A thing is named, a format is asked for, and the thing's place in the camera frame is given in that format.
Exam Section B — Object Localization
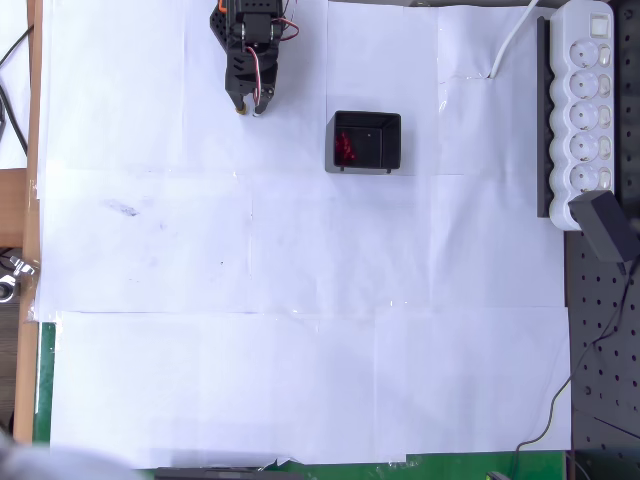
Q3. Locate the thin black cable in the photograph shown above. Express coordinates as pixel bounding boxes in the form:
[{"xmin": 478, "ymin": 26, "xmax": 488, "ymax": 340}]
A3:
[{"xmin": 509, "ymin": 262, "xmax": 639, "ymax": 480}]

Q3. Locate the black flat device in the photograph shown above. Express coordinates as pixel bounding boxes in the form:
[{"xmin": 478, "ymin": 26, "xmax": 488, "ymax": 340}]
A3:
[{"xmin": 154, "ymin": 466, "xmax": 305, "ymax": 480}]

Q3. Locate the black power adapter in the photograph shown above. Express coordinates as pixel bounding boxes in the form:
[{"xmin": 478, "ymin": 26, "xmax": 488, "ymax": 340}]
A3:
[{"xmin": 568, "ymin": 189, "xmax": 635, "ymax": 265}]

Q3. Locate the metal clamp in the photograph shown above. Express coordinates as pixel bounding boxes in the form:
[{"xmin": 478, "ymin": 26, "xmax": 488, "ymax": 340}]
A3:
[{"xmin": 0, "ymin": 253, "xmax": 40, "ymax": 304}]

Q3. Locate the black open box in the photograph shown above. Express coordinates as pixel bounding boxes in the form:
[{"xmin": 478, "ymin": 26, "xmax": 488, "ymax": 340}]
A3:
[{"xmin": 324, "ymin": 110, "xmax": 403, "ymax": 175}]

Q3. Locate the white power cable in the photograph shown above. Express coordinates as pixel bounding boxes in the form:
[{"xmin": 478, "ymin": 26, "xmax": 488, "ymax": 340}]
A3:
[{"xmin": 488, "ymin": 0, "xmax": 544, "ymax": 80}]

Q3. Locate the grey blurred object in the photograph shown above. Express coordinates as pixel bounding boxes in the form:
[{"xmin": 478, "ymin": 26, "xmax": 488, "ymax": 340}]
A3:
[{"xmin": 0, "ymin": 429, "xmax": 134, "ymax": 480}]

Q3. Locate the white paper covering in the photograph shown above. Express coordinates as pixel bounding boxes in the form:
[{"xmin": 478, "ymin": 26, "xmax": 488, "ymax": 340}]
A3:
[{"xmin": 33, "ymin": 0, "xmax": 575, "ymax": 471}]

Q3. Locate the white power strip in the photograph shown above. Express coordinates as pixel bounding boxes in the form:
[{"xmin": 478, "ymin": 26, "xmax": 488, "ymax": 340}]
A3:
[{"xmin": 548, "ymin": 0, "xmax": 615, "ymax": 231}]

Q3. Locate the dark ribbed panel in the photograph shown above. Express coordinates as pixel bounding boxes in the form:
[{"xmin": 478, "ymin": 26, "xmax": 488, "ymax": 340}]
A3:
[{"xmin": 0, "ymin": 294, "xmax": 25, "ymax": 431}]

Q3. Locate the black pegboard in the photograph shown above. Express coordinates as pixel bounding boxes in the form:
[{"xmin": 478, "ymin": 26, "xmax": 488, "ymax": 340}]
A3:
[{"xmin": 563, "ymin": 0, "xmax": 640, "ymax": 480}]

